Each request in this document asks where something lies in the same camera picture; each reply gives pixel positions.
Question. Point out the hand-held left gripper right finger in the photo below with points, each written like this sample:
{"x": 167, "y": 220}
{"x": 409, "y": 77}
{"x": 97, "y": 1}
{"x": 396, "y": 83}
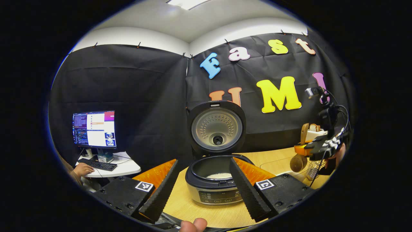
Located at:
{"x": 246, "y": 193}

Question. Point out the black backdrop cloth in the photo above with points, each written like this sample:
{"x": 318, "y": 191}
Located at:
{"x": 128, "y": 90}

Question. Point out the small teal box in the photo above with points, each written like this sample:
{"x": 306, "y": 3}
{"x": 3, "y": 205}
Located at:
{"x": 105, "y": 158}

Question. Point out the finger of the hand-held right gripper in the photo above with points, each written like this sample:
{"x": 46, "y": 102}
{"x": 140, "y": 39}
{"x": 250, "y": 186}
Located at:
{"x": 322, "y": 146}

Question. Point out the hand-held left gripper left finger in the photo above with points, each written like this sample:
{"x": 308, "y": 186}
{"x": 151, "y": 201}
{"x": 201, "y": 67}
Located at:
{"x": 162, "y": 190}

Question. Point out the ceiling light panel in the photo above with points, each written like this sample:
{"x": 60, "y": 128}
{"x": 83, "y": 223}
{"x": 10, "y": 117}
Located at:
{"x": 188, "y": 3}

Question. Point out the white toaster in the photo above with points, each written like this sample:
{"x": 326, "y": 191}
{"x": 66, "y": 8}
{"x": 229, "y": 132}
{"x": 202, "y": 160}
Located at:
{"x": 317, "y": 136}

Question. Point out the grey rice cooker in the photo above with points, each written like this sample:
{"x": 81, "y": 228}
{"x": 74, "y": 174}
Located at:
{"x": 212, "y": 195}

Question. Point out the brown bread slice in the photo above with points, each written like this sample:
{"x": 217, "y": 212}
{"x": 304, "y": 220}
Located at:
{"x": 314, "y": 128}

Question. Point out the white rice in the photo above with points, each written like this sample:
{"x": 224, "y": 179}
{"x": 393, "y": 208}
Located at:
{"x": 219, "y": 176}

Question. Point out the black keyboard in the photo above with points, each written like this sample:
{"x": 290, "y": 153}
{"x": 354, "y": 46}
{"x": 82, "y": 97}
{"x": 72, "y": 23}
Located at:
{"x": 99, "y": 165}

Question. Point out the white computer desk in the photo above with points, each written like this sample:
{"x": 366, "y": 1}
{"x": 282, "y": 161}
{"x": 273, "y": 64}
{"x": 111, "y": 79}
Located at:
{"x": 128, "y": 166}

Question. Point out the computer monitor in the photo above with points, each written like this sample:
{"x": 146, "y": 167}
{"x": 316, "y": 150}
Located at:
{"x": 96, "y": 129}

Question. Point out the wooden spoon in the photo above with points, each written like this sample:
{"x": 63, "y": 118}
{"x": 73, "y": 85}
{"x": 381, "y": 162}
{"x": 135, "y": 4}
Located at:
{"x": 297, "y": 163}

